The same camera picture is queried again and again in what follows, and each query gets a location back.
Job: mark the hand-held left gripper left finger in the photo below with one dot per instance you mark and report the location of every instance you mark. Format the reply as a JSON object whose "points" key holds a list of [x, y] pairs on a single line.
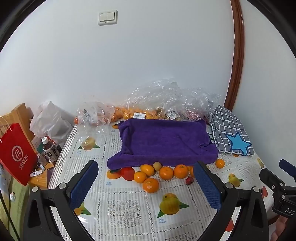
{"points": [[84, 183]]}

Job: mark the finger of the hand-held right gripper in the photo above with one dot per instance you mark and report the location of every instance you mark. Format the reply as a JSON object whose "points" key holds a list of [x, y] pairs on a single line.
{"points": [[271, 178], [286, 165]]}

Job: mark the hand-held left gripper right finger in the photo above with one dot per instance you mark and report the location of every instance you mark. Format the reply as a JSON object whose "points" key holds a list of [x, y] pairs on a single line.
{"points": [[207, 185]]}

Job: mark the small orange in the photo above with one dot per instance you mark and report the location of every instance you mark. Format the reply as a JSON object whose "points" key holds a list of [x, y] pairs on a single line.
{"points": [[191, 172], [220, 163]]}

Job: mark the small pale round fruit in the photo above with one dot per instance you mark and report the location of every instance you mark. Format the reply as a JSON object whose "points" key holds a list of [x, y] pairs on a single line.
{"points": [[157, 166]]}

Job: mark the oval yellow-orange citrus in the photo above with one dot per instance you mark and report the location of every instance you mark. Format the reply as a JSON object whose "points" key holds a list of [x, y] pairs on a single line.
{"points": [[147, 169]]}

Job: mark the purple towel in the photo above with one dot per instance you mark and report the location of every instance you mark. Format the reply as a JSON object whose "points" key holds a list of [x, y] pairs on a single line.
{"points": [[161, 141]]}

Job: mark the pile of reddish fruits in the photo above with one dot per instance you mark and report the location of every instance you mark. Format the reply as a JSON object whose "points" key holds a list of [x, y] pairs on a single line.
{"points": [[76, 121]]}

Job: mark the person's right hand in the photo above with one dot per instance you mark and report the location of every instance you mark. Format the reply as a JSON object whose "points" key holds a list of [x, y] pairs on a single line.
{"points": [[281, 228]]}

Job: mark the small red fruit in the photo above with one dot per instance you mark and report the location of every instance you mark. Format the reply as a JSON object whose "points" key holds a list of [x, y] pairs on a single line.
{"points": [[189, 180]]}

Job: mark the wooden side table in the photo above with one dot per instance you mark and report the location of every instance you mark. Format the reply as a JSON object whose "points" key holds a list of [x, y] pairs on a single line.
{"points": [[42, 178]]}

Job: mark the red tomato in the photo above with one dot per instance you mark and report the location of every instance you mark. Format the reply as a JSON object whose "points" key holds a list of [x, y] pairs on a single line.
{"points": [[127, 173]]}

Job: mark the dark drink bottle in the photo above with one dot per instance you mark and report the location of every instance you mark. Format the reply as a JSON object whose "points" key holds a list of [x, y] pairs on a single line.
{"points": [[49, 150]]}

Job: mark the small white tube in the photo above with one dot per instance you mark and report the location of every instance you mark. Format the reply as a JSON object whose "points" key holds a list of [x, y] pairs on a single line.
{"points": [[37, 173]]}

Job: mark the fruit-printed tablecloth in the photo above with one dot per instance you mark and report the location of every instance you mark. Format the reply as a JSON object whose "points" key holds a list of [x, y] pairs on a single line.
{"points": [[129, 208]]}

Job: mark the checked cloth with blue star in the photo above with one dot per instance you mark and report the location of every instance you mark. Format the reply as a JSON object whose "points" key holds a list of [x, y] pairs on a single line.
{"points": [[229, 132]]}

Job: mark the white plastic bag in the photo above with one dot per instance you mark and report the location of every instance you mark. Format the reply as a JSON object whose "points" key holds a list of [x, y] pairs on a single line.
{"points": [[50, 122]]}

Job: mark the clear plastic bag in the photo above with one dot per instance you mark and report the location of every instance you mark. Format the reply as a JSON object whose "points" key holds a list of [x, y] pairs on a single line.
{"points": [[94, 114], [155, 97], [198, 104]]}

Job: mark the red paper bag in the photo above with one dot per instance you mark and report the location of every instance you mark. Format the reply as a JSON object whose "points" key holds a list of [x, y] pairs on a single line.
{"points": [[17, 153]]}

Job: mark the green cloth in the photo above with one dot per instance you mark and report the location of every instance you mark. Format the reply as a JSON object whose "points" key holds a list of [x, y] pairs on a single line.
{"points": [[13, 208]]}

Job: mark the pile of bagged oranges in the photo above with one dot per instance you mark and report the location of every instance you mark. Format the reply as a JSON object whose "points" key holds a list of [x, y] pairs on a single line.
{"points": [[129, 113]]}

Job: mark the wooden chair back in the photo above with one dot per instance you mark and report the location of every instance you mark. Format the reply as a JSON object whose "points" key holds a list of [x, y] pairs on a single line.
{"points": [[20, 113]]}

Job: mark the brown wooden door frame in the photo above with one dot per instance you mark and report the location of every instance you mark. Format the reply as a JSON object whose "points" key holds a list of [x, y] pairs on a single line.
{"points": [[238, 46]]}

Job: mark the white light switch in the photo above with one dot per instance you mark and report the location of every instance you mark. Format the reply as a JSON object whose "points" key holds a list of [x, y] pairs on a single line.
{"points": [[107, 17]]}

